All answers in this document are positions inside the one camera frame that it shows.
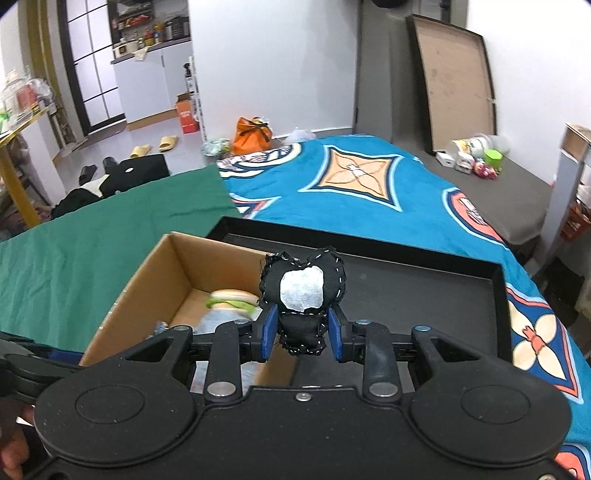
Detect orange bag on floor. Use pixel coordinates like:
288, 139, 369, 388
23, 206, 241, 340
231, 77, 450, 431
231, 117, 273, 155

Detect red plastic basket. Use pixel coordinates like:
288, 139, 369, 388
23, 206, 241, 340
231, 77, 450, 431
561, 201, 591, 242

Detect blue patterned fabric pouch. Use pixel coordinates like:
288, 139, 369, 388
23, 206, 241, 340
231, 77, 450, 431
147, 321, 169, 339

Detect yellow table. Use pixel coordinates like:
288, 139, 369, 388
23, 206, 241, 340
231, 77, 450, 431
0, 108, 52, 229

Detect white kitchen cabinet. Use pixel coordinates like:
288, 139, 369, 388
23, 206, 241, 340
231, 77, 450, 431
111, 38, 192, 130

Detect white desk with black top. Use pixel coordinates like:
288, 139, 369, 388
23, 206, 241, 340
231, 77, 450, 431
525, 124, 590, 278

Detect yellow slippers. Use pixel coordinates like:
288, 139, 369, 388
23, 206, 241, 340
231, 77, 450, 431
128, 134, 181, 160

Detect orange cardboard box on floor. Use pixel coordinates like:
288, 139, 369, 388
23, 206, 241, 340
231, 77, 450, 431
175, 92, 199, 134

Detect blue patterned blanket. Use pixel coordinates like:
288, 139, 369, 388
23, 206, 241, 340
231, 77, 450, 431
216, 135, 590, 479

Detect person's left hand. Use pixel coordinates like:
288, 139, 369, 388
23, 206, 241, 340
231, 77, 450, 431
1, 397, 34, 480

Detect black heart cushion white patch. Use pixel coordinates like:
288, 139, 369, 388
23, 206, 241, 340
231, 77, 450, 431
259, 247, 346, 360

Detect white plastic jar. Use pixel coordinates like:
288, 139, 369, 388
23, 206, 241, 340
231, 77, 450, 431
445, 133, 511, 159

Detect black plastic tray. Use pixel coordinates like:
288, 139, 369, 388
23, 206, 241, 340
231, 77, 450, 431
201, 217, 510, 360

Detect large framed board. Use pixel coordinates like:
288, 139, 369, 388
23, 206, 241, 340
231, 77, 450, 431
406, 15, 497, 154

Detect green cup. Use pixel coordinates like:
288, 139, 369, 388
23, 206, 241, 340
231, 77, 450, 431
484, 149, 504, 172

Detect plush hamburger toy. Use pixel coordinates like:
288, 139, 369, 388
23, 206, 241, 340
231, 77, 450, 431
205, 289, 259, 317

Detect grey plush mouse toy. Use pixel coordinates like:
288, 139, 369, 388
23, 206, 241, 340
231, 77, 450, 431
193, 308, 259, 335

